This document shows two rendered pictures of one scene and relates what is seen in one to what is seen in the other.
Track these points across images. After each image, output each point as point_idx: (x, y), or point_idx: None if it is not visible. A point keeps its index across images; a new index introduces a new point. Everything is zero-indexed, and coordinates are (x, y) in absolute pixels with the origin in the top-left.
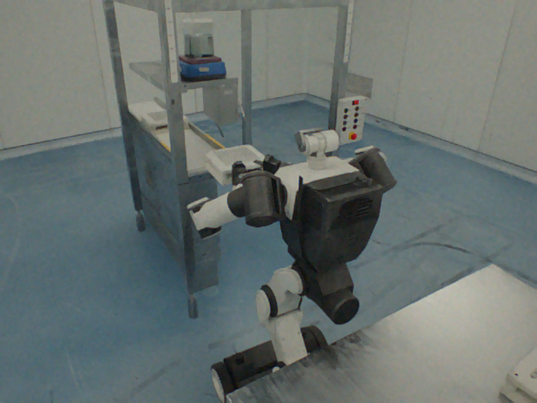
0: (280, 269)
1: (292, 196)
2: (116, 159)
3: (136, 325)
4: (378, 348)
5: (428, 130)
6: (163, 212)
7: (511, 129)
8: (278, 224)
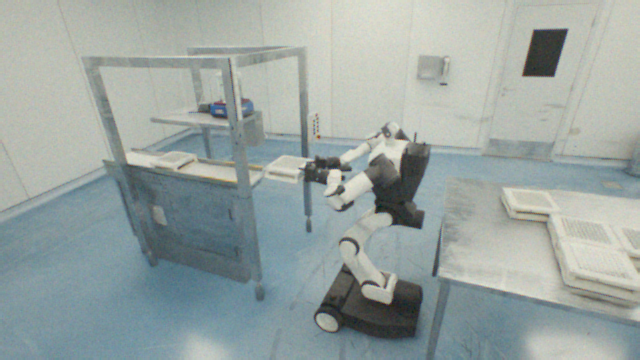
0: (369, 217)
1: (397, 162)
2: (62, 223)
3: (225, 327)
4: (458, 225)
5: (297, 132)
6: (188, 237)
7: (347, 119)
8: (257, 218)
